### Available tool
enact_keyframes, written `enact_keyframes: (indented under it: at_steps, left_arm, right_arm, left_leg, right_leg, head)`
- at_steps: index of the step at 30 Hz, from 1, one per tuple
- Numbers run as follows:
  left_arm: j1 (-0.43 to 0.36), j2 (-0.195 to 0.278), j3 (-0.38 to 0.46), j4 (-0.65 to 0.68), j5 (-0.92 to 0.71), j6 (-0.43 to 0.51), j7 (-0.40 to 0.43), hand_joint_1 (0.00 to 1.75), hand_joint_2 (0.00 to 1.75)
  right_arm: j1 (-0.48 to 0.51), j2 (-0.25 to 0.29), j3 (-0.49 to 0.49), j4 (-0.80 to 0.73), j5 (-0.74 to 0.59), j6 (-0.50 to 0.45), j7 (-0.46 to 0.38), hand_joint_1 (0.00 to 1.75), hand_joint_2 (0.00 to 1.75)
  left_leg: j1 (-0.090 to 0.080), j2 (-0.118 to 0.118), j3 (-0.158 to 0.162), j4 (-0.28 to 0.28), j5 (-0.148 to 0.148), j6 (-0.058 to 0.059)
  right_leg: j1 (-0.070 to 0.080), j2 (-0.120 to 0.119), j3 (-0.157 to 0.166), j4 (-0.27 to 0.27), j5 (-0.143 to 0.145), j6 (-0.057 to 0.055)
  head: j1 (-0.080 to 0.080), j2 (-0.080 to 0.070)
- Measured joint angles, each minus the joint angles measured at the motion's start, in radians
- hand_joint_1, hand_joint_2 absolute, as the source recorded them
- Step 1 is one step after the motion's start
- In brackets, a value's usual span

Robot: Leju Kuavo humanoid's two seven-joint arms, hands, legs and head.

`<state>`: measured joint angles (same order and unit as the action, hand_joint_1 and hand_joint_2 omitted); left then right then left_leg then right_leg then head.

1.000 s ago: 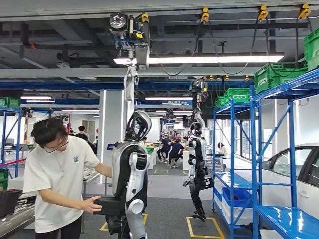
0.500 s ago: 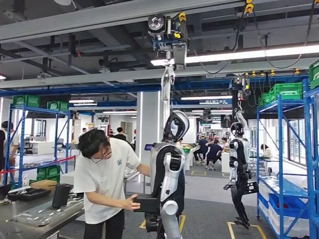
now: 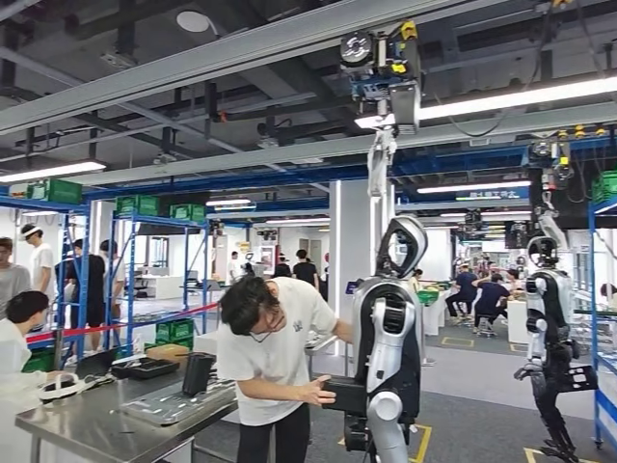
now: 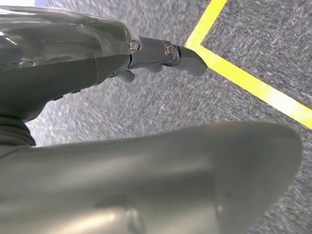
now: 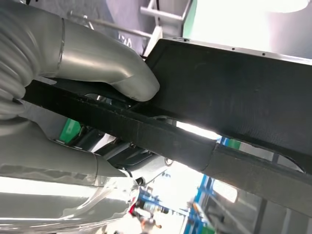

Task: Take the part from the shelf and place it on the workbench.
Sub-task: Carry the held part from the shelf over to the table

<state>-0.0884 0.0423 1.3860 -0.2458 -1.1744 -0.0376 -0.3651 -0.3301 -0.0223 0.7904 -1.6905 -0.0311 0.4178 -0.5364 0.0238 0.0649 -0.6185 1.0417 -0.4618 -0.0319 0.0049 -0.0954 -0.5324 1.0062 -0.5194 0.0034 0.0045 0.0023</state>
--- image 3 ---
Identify stainless steel workbench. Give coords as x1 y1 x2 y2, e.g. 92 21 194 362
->
14 364 239 463

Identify white VR headset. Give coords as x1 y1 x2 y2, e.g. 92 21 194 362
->
38 372 81 404

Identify black box-shaped part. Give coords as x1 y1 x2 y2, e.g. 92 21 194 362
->
182 352 216 398

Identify red barrier tape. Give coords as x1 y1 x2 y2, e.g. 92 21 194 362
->
26 301 220 346

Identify black rectangular box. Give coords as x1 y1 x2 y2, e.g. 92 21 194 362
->
321 376 368 418

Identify white hoist sling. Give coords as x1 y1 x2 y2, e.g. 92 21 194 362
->
366 127 399 200

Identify round white ceiling disc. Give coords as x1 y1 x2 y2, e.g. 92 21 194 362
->
175 11 212 35

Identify overhead hoist trolley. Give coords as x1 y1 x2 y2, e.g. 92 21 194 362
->
339 20 422 135
529 137 576 193

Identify black plastic tray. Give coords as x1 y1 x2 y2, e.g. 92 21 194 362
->
561 364 599 395
111 356 180 382

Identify dark laptop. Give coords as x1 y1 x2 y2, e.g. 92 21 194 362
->
74 346 121 379

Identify silver black humanoid robot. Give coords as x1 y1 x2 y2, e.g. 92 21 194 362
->
320 215 430 463
513 234 599 463

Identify tan cardboard box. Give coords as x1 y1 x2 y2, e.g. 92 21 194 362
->
144 343 192 366

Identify blue hanging sign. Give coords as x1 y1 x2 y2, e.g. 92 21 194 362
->
455 186 530 202

